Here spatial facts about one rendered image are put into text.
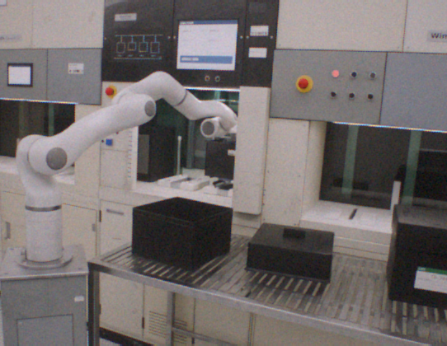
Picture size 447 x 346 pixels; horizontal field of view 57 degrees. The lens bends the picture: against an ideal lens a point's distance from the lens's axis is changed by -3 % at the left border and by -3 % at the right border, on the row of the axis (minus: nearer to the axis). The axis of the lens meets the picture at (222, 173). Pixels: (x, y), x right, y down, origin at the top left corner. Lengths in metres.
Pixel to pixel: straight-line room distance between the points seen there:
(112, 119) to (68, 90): 0.83
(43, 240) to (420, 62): 1.46
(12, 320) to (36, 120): 1.90
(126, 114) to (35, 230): 0.50
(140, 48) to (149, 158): 0.61
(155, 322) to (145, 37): 1.42
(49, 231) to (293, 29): 1.20
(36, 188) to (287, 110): 1.00
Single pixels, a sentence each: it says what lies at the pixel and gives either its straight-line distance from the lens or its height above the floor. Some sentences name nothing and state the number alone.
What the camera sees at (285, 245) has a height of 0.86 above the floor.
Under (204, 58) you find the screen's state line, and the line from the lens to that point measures 1.92.
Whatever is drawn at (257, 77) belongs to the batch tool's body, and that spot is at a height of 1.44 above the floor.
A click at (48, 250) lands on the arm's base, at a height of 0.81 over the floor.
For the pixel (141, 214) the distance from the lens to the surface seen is 1.54.
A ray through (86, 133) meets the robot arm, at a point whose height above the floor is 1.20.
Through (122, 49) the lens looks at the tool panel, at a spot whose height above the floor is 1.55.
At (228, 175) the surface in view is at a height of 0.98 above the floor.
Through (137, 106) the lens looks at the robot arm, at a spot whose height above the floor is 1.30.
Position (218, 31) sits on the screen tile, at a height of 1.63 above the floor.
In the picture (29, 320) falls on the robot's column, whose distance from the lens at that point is 1.53.
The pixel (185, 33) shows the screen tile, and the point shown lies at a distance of 1.98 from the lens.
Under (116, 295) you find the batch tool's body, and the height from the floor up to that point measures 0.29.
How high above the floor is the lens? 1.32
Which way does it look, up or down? 9 degrees down
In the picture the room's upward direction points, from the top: 4 degrees clockwise
